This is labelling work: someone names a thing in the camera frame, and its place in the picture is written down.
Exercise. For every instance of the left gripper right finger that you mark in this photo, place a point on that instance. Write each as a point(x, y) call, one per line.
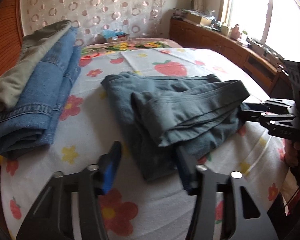
point(243, 213)

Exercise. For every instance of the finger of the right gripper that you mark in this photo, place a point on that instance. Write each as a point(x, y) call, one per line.
point(269, 120)
point(276, 106)

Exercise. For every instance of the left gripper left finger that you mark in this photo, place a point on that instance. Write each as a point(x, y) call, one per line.
point(50, 215)

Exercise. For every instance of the teal grey pants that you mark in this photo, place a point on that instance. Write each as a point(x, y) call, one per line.
point(158, 114)

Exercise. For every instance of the person's right hand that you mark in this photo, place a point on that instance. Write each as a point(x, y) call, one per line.
point(292, 149)

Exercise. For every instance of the long wooden cabinet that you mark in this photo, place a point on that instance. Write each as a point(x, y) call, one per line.
point(264, 73)

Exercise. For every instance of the pink bottle on cabinet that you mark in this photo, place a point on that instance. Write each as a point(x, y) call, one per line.
point(235, 33)

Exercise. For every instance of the folded blue jeans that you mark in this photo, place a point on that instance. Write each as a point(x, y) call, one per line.
point(32, 122)

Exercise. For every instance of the cardboard box on cabinet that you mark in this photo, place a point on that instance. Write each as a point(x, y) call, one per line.
point(199, 19)

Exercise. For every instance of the folded olive green garment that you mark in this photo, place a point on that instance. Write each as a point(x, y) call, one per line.
point(35, 46)

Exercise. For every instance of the pink circle pattern curtain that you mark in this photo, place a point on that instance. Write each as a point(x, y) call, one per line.
point(136, 18)

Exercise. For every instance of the box with blue cloth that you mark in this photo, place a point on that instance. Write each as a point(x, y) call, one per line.
point(114, 36)

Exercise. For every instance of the pink floral blanket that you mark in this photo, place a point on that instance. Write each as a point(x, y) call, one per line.
point(132, 44)

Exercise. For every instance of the wooden headboard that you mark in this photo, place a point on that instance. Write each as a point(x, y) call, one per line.
point(11, 34)

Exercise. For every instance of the window with white frame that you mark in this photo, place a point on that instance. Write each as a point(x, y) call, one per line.
point(275, 23)

